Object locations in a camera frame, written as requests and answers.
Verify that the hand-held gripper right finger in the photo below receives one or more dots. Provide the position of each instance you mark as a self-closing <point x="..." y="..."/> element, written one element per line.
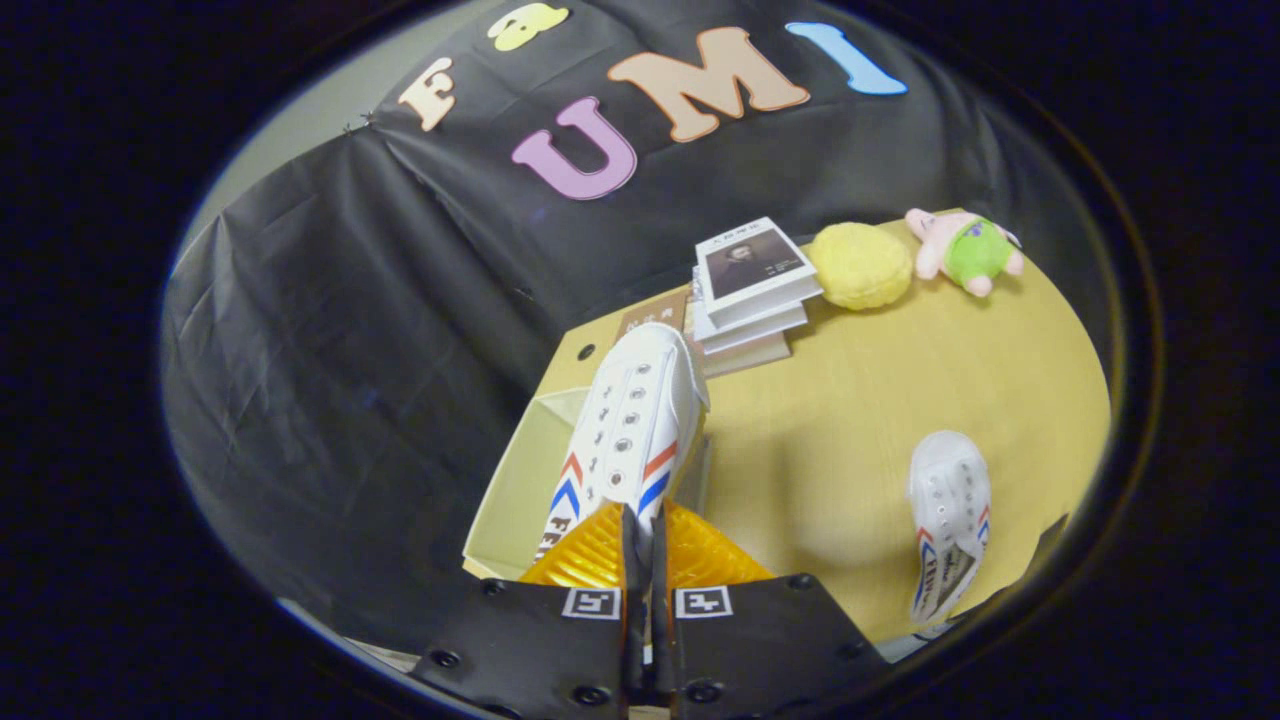
<point x="760" y="640"/>

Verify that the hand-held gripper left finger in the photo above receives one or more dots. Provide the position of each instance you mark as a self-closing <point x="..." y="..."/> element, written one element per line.
<point x="540" y="650"/>

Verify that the beige fabric storage box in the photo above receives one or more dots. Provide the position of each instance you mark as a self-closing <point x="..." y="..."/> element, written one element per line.
<point x="520" y="490"/>

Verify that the white canvas shoe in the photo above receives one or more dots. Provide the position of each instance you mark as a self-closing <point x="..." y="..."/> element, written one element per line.
<point x="950" y="490"/>
<point x="640" y="400"/>

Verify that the thick brown-covered book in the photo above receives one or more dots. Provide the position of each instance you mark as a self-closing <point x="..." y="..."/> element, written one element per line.
<point x="750" y="357"/>

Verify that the plain white book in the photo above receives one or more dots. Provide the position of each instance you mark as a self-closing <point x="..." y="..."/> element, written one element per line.
<point x="755" y="330"/>

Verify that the thin brown book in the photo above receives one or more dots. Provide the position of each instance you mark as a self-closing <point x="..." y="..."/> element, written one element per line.
<point x="650" y="318"/>

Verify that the white book with portrait cover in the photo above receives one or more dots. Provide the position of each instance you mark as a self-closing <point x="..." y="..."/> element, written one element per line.
<point x="755" y="265"/>

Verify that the yellow round plush cushion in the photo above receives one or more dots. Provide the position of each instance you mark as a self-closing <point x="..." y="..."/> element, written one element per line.
<point x="860" y="265"/>

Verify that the pink plush toy green pants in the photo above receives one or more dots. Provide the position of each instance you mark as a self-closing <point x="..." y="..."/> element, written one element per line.
<point x="970" y="250"/>

